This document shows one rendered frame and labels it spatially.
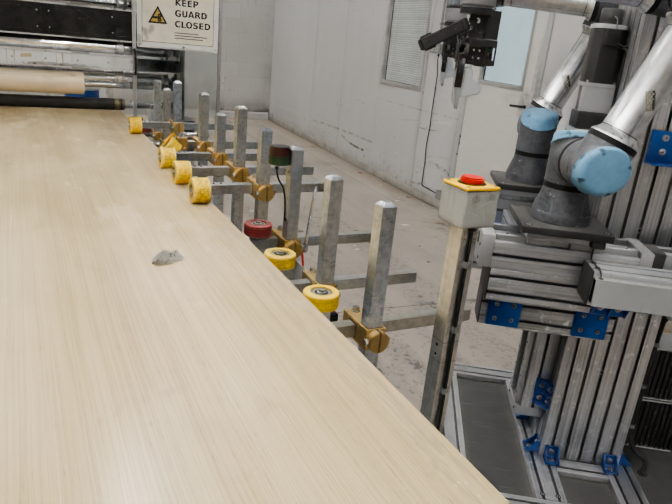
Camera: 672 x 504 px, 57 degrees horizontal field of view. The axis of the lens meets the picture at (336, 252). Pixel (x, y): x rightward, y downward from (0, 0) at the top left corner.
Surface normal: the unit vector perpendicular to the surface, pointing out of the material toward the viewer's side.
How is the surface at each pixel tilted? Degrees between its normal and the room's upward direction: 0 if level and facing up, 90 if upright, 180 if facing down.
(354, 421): 0
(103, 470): 0
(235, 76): 90
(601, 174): 97
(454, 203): 90
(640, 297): 90
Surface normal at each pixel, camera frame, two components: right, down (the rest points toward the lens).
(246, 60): 0.38, 0.34
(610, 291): -0.13, 0.32
